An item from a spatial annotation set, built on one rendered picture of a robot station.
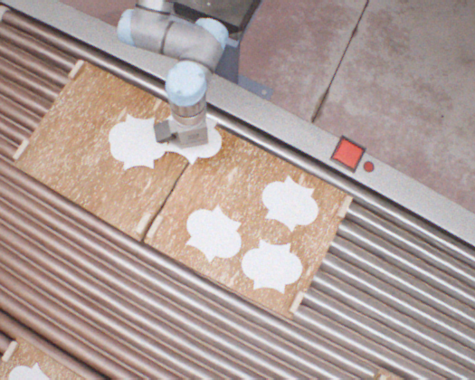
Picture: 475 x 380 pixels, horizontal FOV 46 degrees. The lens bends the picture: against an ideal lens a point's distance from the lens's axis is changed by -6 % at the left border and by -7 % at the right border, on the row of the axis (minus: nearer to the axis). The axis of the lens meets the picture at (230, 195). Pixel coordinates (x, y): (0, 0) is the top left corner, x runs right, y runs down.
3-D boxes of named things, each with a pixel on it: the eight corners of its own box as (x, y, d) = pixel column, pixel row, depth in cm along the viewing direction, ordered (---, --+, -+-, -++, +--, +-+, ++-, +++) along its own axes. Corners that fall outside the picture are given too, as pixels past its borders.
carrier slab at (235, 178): (212, 126, 157) (212, 124, 156) (352, 198, 153) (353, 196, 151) (145, 242, 149) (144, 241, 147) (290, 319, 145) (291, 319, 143)
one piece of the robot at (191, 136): (145, 93, 124) (153, 122, 139) (152, 132, 121) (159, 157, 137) (201, 81, 124) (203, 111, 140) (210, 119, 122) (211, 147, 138)
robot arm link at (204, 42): (179, 6, 117) (158, 51, 114) (232, 22, 116) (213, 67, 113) (181, 26, 124) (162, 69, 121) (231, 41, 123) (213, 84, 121)
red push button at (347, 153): (342, 140, 157) (343, 138, 156) (361, 151, 157) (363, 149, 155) (332, 158, 156) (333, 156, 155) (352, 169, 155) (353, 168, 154)
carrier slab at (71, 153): (84, 61, 162) (83, 60, 160) (210, 127, 157) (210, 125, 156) (14, 166, 154) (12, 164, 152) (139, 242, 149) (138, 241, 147)
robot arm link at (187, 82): (213, 63, 111) (196, 101, 109) (213, 88, 122) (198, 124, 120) (174, 52, 112) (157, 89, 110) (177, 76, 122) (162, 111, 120)
